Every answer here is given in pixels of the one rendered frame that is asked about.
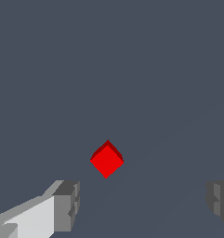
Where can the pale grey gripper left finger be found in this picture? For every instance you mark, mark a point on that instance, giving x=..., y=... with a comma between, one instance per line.
x=39, y=214

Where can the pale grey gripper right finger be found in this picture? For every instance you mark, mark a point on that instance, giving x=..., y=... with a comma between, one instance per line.
x=220, y=198

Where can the red cube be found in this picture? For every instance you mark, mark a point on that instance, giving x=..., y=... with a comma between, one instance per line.
x=106, y=161

